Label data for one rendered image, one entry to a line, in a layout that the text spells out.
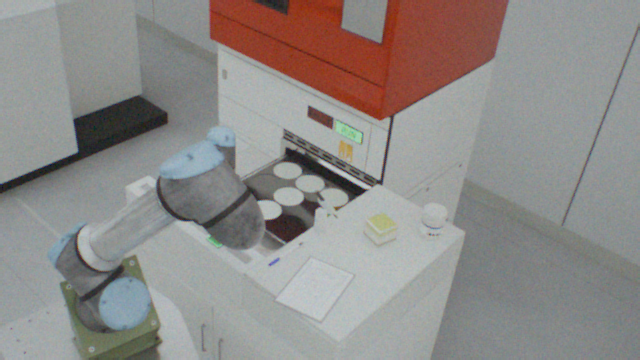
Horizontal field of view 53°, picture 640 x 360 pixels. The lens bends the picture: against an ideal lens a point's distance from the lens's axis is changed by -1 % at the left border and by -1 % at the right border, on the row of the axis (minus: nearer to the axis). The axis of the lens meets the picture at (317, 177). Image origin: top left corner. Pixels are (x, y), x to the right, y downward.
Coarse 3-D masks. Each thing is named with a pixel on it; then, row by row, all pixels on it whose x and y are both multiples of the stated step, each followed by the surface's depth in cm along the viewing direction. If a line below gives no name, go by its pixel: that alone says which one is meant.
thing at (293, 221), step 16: (288, 160) 236; (256, 176) 226; (272, 176) 227; (320, 176) 229; (256, 192) 218; (272, 192) 219; (304, 192) 220; (288, 208) 212; (304, 208) 213; (336, 208) 215; (272, 224) 205; (288, 224) 206; (304, 224) 207; (288, 240) 199
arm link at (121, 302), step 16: (96, 288) 142; (112, 288) 142; (128, 288) 144; (144, 288) 146; (96, 304) 143; (112, 304) 142; (128, 304) 144; (144, 304) 146; (112, 320) 142; (128, 320) 144
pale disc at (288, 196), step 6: (276, 192) 219; (282, 192) 219; (288, 192) 220; (294, 192) 220; (300, 192) 220; (276, 198) 216; (282, 198) 217; (288, 198) 217; (294, 198) 217; (300, 198) 217; (288, 204) 214; (294, 204) 215
